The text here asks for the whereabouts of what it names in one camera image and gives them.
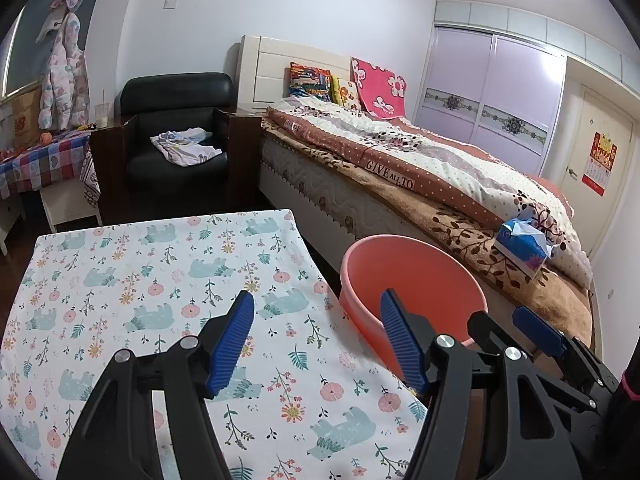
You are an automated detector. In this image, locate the brown paper bag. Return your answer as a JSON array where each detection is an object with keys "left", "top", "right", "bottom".
[{"left": 10, "top": 87, "right": 43, "bottom": 148}]

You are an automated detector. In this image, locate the pink printed puffer jacket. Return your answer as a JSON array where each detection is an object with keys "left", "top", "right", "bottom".
[{"left": 37, "top": 10, "right": 91, "bottom": 131}]

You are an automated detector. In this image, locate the colourful patterned pillow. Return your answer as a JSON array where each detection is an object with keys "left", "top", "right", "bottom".
[{"left": 289, "top": 62, "right": 333, "bottom": 102}]

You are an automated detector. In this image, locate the pink floral pillow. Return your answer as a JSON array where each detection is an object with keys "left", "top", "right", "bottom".
[{"left": 350, "top": 57, "right": 408, "bottom": 121}]

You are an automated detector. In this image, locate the pink plastic basin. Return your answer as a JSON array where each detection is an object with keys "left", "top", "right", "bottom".
[{"left": 340, "top": 234, "right": 488, "bottom": 393}]

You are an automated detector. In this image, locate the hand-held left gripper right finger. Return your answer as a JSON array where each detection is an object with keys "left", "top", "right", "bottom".
[{"left": 379, "top": 287, "right": 583, "bottom": 480}]

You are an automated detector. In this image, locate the white printed cloth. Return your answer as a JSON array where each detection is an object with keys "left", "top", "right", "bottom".
[{"left": 150, "top": 129, "right": 223, "bottom": 166}]

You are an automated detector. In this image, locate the cream door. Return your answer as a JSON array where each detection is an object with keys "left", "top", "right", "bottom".
[{"left": 552, "top": 77, "right": 636, "bottom": 261}]

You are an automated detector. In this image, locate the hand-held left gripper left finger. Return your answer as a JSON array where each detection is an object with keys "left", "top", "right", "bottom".
[{"left": 55, "top": 290, "right": 256, "bottom": 480}]

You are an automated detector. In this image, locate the arched window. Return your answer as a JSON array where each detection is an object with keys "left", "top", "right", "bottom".
[{"left": 0, "top": 0, "right": 108, "bottom": 106}]

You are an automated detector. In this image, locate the white stool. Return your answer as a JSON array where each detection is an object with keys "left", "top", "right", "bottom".
[
  {"left": 0, "top": 195, "right": 26, "bottom": 256},
  {"left": 40, "top": 182, "right": 103, "bottom": 233}
]

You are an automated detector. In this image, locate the brown leaf pattern blanket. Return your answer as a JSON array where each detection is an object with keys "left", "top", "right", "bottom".
[{"left": 300, "top": 157, "right": 593, "bottom": 343}]

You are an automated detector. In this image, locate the blue tissue pack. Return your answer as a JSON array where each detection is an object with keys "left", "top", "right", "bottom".
[{"left": 494, "top": 217, "right": 553, "bottom": 281}]

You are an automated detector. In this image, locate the checked tablecloth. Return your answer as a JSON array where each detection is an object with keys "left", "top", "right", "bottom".
[{"left": 0, "top": 130, "right": 101, "bottom": 208}]

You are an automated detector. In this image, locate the black leather armchair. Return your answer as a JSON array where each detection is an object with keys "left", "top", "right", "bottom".
[{"left": 90, "top": 72, "right": 263, "bottom": 221}]

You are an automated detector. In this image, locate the purple sliding door wardrobe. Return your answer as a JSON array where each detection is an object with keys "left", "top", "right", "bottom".
[{"left": 410, "top": 0, "right": 640, "bottom": 176}]

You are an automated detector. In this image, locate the brown and white dotted quilt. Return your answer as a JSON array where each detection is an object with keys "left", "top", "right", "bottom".
[{"left": 265, "top": 95, "right": 596, "bottom": 291}]

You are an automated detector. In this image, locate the floral tablecloth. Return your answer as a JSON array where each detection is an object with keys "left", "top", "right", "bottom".
[{"left": 0, "top": 210, "right": 436, "bottom": 480}]

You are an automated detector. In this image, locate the red wall calendar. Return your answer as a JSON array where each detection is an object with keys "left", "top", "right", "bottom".
[{"left": 581, "top": 130, "right": 618, "bottom": 196}]

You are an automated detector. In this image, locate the white bed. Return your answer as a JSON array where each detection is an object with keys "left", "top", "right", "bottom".
[{"left": 237, "top": 35, "right": 598, "bottom": 356}]

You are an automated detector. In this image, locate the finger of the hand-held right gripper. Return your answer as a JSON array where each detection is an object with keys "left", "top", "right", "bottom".
[
  {"left": 466, "top": 309, "right": 616, "bottom": 416},
  {"left": 511, "top": 305, "right": 627, "bottom": 392}
]

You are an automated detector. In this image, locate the plastic cup with straw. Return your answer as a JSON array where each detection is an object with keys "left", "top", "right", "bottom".
[{"left": 94, "top": 91, "right": 111, "bottom": 130}]

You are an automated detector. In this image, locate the yellow floral pillow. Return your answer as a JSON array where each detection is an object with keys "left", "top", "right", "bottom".
[{"left": 330, "top": 77, "right": 362, "bottom": 111}]

